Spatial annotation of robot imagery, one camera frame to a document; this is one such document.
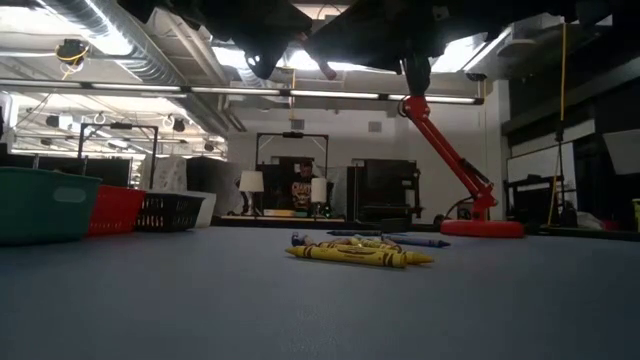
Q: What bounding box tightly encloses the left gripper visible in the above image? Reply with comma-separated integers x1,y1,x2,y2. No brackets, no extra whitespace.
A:
209,0,314,81

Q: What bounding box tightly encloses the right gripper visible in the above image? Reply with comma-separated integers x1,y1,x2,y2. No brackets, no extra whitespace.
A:
304,0,501,75

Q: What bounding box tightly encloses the bright ceiling light panel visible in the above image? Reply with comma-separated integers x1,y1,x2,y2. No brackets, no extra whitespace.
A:
214,47,401,71

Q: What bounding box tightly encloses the long ceiling light strip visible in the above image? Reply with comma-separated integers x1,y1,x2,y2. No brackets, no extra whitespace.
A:
0,78,189,99
189,85,485,106

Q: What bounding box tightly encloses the white shade table lamp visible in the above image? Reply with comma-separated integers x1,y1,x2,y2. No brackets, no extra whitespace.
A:
309,177,329,217
238,170,265,217

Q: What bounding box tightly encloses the person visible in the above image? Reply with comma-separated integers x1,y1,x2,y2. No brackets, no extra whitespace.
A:
289,160,317,211

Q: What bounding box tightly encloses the black cabinet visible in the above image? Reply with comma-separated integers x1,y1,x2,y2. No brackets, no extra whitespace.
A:
185,156,241,217

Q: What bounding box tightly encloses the black shelf unit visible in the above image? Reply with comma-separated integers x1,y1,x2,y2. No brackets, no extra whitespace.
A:
347,158,424,224

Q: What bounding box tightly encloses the white covered equipment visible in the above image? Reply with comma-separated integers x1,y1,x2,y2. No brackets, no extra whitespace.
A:
139,154,189,192

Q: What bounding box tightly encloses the white box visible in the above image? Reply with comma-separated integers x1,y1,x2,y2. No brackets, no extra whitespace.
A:
149,188,218,230

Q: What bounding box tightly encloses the black mesh basket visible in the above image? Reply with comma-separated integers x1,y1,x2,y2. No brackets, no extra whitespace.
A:
135,193,206,233

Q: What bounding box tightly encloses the white board panel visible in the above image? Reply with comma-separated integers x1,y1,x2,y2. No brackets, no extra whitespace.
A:
507,142,577,185

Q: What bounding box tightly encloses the red desk lamp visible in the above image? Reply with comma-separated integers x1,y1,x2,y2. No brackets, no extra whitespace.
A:
399,94,526,239

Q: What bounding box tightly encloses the black tripod stand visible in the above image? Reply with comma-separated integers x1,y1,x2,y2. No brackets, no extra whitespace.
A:
552,127,576,229

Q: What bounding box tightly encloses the black desk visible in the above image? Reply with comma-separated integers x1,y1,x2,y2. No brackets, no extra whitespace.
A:
503,174,576,227

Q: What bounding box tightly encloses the red mesh basket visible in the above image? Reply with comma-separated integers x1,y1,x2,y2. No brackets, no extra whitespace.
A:
87,185,148,237

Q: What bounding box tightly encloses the grey monitor panel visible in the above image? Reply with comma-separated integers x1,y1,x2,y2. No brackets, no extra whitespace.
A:
602,128,640,176

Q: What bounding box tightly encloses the white bag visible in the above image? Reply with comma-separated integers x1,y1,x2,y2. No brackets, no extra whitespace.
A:
575,209,606,231

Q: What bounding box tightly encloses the teal plastic basket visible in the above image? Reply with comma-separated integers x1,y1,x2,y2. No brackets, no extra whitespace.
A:
0,167,103,246

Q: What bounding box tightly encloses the black metal frame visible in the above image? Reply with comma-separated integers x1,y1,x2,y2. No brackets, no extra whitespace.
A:
77,122,160,189
255,132,330,176

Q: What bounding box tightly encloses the silver ceiling duct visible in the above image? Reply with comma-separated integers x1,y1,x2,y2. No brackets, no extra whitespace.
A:
29,0,236,139

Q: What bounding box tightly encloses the black aluminium table frame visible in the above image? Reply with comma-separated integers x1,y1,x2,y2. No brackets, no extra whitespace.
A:
212,214,441,234

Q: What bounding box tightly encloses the black lamp power cord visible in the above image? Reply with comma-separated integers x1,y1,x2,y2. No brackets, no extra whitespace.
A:
432,195,474,225

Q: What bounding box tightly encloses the yellow ceiling cable reel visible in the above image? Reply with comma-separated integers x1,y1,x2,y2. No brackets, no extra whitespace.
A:
53,38,92,67

